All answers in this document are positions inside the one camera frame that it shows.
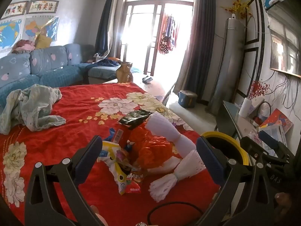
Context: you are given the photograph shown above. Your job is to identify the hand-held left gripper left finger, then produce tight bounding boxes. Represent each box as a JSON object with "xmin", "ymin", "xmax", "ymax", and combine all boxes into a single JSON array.
[{"xmin": 24, "ymin": 135, "xmax": 106, "ymax": 226}]

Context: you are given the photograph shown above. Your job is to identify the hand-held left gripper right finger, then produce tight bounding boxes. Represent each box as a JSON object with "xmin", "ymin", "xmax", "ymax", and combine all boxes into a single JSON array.
[{"xmin": 196, "ymin": 136, "xmax": 277, "ymax": 226}]

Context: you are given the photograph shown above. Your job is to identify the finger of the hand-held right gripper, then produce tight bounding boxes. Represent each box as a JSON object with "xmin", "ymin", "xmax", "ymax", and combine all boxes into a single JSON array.
[
  {"xmin": 240, "ymin": 136, "xmax": 268, "ymax": 163},
  {"xmin": 258, "ymin": 130, "xmax": 294, "ymax": 157}
]

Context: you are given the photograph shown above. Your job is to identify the yellow-rimmed black bin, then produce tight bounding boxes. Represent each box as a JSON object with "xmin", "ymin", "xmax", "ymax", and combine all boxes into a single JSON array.
[{"xmin": 201, "ymin": 131, "xmax": 250, "ymax": 166}]

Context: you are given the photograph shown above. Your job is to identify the white foam fruit net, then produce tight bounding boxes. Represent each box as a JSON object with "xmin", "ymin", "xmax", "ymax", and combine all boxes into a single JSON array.
[{"xmin": 149, "ymin": 149, "xmax": 206, "ymax": 203}]

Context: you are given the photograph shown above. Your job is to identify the yellow snack wrapper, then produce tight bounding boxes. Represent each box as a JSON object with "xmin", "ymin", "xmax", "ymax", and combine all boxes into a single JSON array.
[{"xmin": 97, "ymin": 140, "xmax": 132, "ymax": 196}]

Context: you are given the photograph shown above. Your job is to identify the red snack wrapper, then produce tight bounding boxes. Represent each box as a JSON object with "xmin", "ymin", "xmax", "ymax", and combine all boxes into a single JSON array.
[{"xmin": 123, "ymin": 171, "xmax": 145, "ymax": 193}]

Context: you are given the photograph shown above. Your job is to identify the white foam sleeve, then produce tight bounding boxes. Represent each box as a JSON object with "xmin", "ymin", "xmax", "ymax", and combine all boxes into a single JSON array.
[{"xmin": 146, "ymin": 112, "xmax": 197, "ymax": 158}]

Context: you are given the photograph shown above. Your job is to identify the orange plastic bag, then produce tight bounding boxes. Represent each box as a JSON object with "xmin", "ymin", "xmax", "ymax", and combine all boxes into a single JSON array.
[{"xmin": 128, "ymin": 120, "xmax": 180, "ymax": 170}]

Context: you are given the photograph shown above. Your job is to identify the black snack packet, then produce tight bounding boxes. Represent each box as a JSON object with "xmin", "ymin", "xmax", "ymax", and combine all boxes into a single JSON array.
[{"xmin": 118, "ymin": 109, "xmax": 153, "ymax": 130}]

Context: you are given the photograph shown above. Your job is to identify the person's right hand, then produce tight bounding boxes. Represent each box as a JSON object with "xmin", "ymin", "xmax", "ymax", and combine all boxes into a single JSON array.
[{"xmin": 274, "ymin": 191, "xmax": 293, "ymax": 209}]

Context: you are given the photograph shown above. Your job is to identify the person's left hand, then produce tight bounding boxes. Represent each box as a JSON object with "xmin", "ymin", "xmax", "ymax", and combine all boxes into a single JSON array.
[{"xmin": 90, "ymin": 205, "xmax": 107, "ymax": 226}]

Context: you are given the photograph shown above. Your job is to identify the white and blue printed box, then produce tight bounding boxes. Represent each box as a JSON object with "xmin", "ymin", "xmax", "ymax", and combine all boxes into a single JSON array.
[{"xmin": 257, "ymin": 124, "xmax": 288, "ymax": 146}]

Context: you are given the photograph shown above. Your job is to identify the pink striped packet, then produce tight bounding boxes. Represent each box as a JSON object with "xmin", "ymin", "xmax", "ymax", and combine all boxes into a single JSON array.
[{"xmin": 248, "ymin": 129, "xmax": 259, "ymax": 142}]

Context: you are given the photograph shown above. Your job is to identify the red printed box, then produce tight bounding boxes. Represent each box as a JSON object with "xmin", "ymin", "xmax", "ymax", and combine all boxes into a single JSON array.
[{"xmin": 259, "ymin": 108, "xmax": 294, "ymax": 133}]

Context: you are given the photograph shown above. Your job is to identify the white paper roll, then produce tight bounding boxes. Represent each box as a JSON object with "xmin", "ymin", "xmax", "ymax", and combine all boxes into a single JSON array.
[{"xmin": 239, "ymin": 98, "xmax": 252, "ymax": 118}]

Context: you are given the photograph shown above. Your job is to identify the red floral blanket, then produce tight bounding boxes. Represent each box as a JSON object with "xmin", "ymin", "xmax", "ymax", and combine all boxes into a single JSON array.
[{"xmin": 0, "ymin": 81, "xmax": 221, "ymax": 226}]

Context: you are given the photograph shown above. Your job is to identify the red berry branches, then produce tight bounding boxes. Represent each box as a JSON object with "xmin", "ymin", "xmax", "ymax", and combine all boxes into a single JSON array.
[{"xmin": 248, "ymin": 81, "xmax": 271, "ymax": 100}]

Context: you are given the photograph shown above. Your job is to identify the blue storage box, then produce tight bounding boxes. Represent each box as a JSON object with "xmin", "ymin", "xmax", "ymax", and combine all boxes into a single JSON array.
[{"xmin": 178, "ymin": 90, "xmax": 198, "ymax": 109}]

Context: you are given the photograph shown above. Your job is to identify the grey-green crumpled cloth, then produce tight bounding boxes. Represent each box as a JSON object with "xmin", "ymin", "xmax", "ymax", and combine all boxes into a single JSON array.
[{"xmin": 0, "ymin": 84, "xmax": 67, "ymax": 135}]

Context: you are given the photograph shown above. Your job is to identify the silver standing air conditioner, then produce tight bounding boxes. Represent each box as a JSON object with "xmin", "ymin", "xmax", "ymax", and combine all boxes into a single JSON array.
[{"xmin": 207, "ymin": 14, "xmax": 247, "ymax": 116}]

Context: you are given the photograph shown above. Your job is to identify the low coffee table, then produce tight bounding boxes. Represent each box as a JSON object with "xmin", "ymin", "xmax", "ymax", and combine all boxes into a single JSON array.
[{"xmin": 103, "ymin": 73, "xmax": 177, "ymax": 104}]

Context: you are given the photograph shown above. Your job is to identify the brown paper bag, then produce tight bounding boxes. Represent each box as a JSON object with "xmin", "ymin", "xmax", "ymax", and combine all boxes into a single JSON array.
[{"xmin": 116, "ymin": 61, "xmax": 134, "ymax": 83}]

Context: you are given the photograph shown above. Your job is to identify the dark blue clothes heap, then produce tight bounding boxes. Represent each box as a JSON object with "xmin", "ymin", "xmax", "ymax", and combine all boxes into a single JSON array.
[{"xmin": 94, "ymin": 56, "xmax": 123, "ymax": 67}]

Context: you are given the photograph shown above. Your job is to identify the blue heart-print sofa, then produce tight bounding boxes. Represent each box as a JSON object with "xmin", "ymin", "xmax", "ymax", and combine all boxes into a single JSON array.
[{"xmin": 0, "ymin": 44, "xmax": 123, "ymax": 107}]

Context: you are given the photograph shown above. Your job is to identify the dark purple curtain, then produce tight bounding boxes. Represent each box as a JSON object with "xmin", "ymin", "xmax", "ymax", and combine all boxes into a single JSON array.
[{"xmin": 173, "ymin": 0, "xmax": 217, "ymax": 99}]

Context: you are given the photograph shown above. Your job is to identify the yellow pillow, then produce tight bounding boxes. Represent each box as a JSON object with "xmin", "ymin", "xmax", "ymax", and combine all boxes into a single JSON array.
[{"xmin": 35, "ymin": 34, "xmax": 52, "ymax": 50}]

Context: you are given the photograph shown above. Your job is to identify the hanging colourful clothes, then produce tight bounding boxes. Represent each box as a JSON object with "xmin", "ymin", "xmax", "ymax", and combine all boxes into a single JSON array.
[{"xmin": 158, "ymin": 14, "xmax": 180, "ymax": 54}]

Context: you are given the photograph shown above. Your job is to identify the pink clothes pile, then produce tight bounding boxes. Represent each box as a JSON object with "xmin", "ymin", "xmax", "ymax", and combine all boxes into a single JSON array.
[{"xmin": 12, "ymin": 39, "xmax": 36, "ymax": 53}]

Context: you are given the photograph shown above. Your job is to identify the yellow artificial flowers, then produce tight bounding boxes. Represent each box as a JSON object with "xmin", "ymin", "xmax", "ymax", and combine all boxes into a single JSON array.
[{"xmin": 221, "ymin": 0, "xmax": 253, "ymax": 20}]

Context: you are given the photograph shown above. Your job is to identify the dark blue curtain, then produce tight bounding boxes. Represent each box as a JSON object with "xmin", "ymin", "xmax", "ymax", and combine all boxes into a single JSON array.
[{"xmin": 94, "ymin": 0, "xmax": 116, "ymax": 57}]

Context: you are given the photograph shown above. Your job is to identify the brown-framed glass door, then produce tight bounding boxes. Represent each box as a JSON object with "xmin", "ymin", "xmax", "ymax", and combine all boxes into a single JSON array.
[{"xmin": 115, "ymin": 0, "xmax": 195, "ymax": 76}]

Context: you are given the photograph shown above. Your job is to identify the country map poster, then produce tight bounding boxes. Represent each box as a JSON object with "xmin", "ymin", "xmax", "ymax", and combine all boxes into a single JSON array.
[{"xmin": 24, "ymin": 16, "xmax": 59, "ymax": 41}]

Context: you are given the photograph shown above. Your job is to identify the world map poster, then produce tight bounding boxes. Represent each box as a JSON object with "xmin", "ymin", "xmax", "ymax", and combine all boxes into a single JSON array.
[{"xmin": 0, "ymin": 19, "xmax": 23, "ymax": 52}]

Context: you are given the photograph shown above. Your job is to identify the framed calligraphy picture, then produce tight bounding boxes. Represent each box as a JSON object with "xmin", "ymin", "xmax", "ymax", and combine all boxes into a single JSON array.
[
  {"xmin": 26, "ymin": 0, "xmax": 59, "ymax": 15},
  {"xmin": 1, "ymin": 1, "xmax": 29, "ymax": 19}
]

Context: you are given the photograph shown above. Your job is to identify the hanging black wall cables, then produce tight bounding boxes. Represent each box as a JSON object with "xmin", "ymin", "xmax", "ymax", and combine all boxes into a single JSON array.
[{"xmin": 270, "ymin": 71, "xmax": 301, "ymax": 113}]

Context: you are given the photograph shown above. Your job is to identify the wall-mounted television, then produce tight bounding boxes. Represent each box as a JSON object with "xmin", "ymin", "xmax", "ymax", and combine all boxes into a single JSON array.
[{"xmin": 267, "ymin": 0, "xmax": 301, "ymax": 78}]

